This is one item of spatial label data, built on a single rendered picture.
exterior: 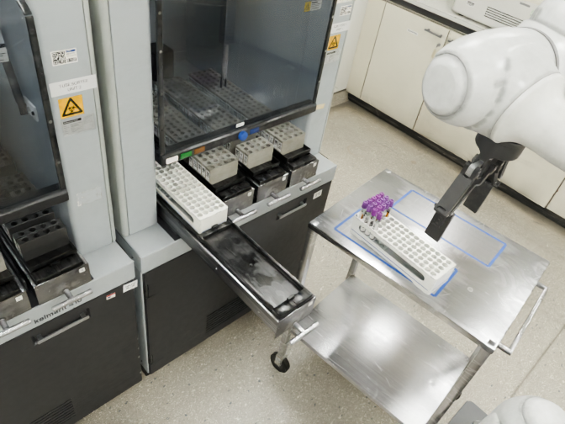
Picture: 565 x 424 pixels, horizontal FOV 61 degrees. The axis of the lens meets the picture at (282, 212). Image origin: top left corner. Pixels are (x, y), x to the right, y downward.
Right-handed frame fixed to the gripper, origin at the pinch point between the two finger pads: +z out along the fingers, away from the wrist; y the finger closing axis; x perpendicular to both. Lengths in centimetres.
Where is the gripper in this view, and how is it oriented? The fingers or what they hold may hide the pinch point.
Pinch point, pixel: (453, 218)
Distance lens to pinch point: 95.6
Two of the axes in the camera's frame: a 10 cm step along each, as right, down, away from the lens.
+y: 7.3, -3.8, 5.7
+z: -1.7, 7.0, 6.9
